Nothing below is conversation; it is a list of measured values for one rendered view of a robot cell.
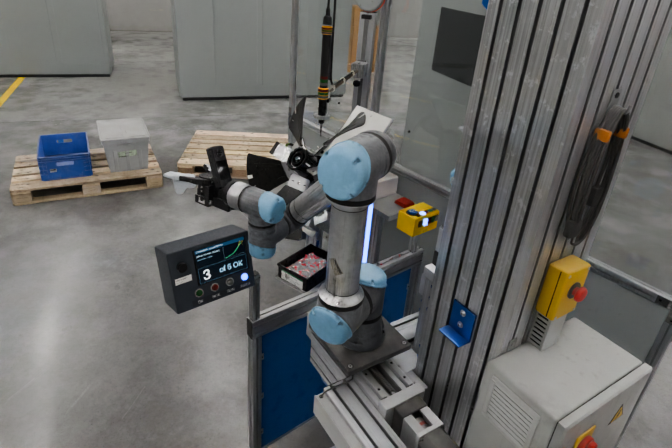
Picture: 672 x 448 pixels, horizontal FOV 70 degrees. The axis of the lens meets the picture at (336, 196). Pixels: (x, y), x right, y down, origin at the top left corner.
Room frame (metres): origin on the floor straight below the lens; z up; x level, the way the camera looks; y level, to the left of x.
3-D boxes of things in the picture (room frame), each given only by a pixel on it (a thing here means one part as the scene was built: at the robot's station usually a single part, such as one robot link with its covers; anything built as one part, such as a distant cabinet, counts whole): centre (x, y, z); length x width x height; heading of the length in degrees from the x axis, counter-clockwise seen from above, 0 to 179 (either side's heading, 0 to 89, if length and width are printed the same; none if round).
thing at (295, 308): (1.61, -0.07, 0.82); 0.90 x 0.04 x 0.08; 131
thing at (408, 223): (1.87, -0.37, 1.02); 0.16 x 0.10 x 0.11; 131
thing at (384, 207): (2.40, -0.26, 0.85); 0.36 x 0.24 x 0.03; 41
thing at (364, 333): (1.10, -0.10, 1.09); 0.15 x 0.15 x 0.10
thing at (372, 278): (1.10, -0.10, 1.20); 0.13 x 0.12 x 0.14; 150
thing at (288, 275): (1.70, 0.09, 0.85); 0.22 x 0.17 x 0.07; 144
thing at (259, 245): (1.13, 0.18, 1.34); 0.11 x 0.08 x 0.11; 150
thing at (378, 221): (2.40, -0.26, 0.42); 0.04 x 0.04 x 0.83; 41
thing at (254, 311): (1.33, 0.26, 0.96); 0.03 x 0.03 x 0.20; 41
